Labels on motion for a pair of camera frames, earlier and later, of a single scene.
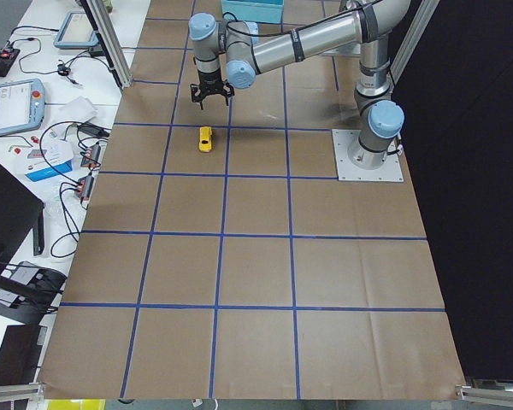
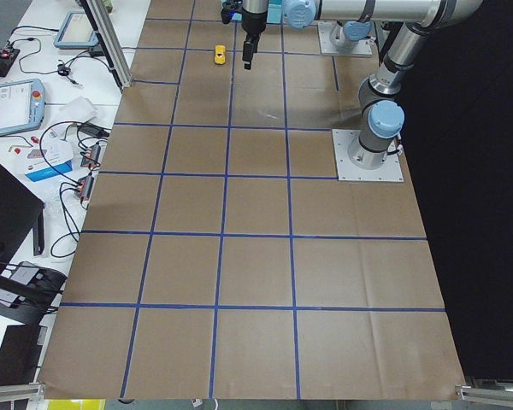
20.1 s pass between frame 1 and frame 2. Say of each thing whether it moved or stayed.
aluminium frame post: stayed
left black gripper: moved
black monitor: stayed
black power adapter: stayed
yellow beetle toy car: moved
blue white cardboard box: stayed
